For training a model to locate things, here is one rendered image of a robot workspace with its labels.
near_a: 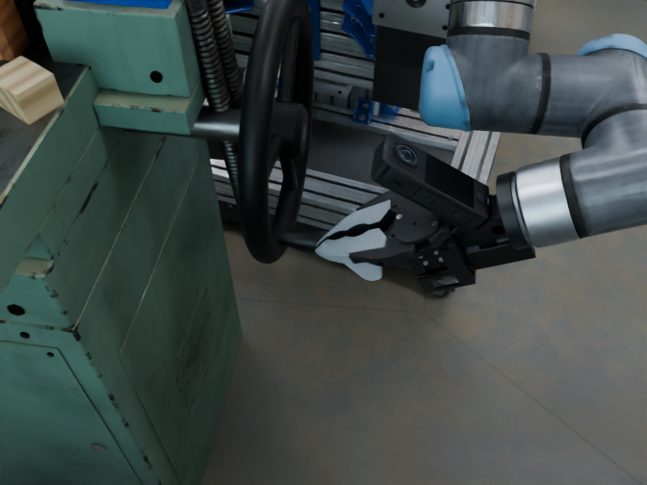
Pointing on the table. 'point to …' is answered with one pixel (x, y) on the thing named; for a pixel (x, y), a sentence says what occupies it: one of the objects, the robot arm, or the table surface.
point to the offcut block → (28, 89)
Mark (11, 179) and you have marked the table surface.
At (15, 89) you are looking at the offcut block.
